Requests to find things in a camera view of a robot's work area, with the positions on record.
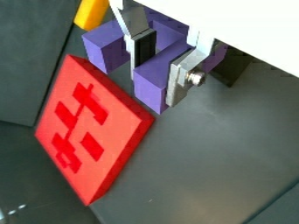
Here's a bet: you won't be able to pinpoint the purple U-shaped block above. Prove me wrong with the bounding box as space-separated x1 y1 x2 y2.
80 6 230 116

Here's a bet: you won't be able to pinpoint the yellow long bar block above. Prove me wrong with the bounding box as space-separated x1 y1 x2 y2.
74 0 108 31

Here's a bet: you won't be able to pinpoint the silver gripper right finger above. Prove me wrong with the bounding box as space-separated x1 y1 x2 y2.
166 25 215 107

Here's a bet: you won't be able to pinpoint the red board with cutouts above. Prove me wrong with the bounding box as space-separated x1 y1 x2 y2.
35 55 155 205

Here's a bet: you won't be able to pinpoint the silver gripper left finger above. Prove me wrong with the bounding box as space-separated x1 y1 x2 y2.
108 0 157 71

